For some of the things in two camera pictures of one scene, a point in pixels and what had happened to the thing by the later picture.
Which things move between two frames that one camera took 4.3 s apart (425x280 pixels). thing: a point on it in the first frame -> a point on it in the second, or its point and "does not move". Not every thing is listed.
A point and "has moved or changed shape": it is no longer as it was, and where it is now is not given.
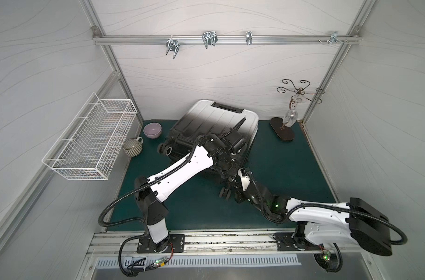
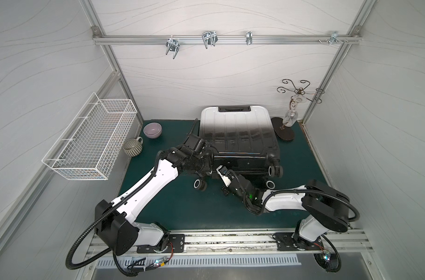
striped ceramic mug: x=132 y=147 does not move
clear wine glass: x=291 y=116 does not move
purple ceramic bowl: x=152 y=130 does not move
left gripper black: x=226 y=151 -> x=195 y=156
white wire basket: x=89 y=145 does not move
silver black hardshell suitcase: x=206 y=118 has moved or changed shape
